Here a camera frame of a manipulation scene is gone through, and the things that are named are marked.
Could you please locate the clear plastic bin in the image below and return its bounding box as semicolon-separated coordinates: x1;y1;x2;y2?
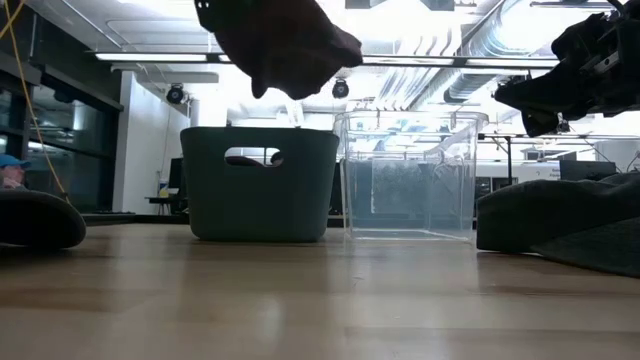
333;109;490;242

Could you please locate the teal plastic basket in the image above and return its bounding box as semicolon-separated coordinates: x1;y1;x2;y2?
179;126;341;244

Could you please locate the dark grey baseball cap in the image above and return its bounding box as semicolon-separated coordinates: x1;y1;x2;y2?
475;172;640;279

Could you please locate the black metal stand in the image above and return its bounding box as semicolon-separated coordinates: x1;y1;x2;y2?
477;132;516;187

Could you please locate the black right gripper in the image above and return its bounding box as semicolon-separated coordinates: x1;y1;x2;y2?
579;0;640;119

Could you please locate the silver ventilation duct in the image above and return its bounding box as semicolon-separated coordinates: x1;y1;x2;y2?
442;0;556;104

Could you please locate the yellow cable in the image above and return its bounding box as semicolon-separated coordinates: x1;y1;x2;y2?
0;0;71;204

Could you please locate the black computer monitor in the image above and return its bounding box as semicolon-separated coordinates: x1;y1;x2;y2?
167;157;185;197
559;159;618;182

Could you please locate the person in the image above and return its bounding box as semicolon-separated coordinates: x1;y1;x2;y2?
0;167;29;192

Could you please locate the long ceiling light fixture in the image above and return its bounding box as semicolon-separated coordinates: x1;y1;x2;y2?
94;52;209;63
362;55;559;69

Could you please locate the mauve pink knit hat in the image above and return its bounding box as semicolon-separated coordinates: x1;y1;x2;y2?
207;0;364;101

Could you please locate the person's blue cap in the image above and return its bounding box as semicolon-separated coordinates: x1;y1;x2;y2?
0;153;32;170

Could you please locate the dark maroon hat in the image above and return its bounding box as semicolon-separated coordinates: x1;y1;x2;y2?
0;188;88;250

